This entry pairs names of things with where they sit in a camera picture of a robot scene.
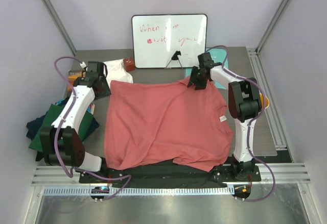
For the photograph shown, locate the metal wire board stand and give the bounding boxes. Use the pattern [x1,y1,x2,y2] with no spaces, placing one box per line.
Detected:
[165,51,183,69]

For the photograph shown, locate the teal cutting board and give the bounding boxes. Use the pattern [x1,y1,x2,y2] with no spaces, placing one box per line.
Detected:
[185,47,230,90]

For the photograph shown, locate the white dry erase board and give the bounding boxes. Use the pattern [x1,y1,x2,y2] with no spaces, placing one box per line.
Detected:
[131,14,208,68]

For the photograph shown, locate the red t shirt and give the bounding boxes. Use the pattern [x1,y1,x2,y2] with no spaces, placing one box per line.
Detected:
[104,79,233,171]

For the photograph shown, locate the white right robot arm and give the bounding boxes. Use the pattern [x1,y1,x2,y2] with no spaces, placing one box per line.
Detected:
[188,52,267,181]

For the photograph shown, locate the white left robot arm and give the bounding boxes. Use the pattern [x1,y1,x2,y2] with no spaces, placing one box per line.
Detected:
[39,61,111,183]

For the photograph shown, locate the white t shirt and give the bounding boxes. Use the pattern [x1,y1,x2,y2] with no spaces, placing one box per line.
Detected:
[104,59,133,85]

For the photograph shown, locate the orange cover book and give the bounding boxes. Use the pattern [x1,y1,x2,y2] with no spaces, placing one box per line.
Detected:
[66,70,85,97]

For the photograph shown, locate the red brown eraser block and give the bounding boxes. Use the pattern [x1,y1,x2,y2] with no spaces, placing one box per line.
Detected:
[123,58,135,72]

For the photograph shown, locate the teal t shirt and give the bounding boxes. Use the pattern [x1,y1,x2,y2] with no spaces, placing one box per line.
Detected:
[55,97,95,114]

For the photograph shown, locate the green t shirt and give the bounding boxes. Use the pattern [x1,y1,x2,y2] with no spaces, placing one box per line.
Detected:
[28,103,94,151]

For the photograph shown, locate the white mug orange inside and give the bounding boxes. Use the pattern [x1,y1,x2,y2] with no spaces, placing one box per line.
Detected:
[260,93,270,110]

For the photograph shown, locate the navy blue t shirt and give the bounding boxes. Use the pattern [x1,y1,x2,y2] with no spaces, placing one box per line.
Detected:
[26,112,100,140]

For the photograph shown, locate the aluminium left corner post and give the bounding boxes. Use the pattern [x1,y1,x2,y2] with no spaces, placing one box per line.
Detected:
[41,0,77,55]

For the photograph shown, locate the aluminium corner post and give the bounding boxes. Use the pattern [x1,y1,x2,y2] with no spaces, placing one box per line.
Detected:
[41,0,77,55]
[255,0,291,55]

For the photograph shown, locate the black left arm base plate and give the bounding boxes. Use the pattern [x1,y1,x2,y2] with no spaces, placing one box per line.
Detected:
[76,163,130,185]

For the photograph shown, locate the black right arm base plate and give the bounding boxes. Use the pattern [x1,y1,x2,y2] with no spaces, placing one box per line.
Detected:
[213,165,262,183]

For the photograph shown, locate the white perforated cable rail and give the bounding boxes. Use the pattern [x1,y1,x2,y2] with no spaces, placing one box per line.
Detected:
[43,185,235,196]

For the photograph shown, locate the aluminium right corner post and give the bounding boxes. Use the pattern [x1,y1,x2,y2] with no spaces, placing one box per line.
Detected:
[255,0,291,55]

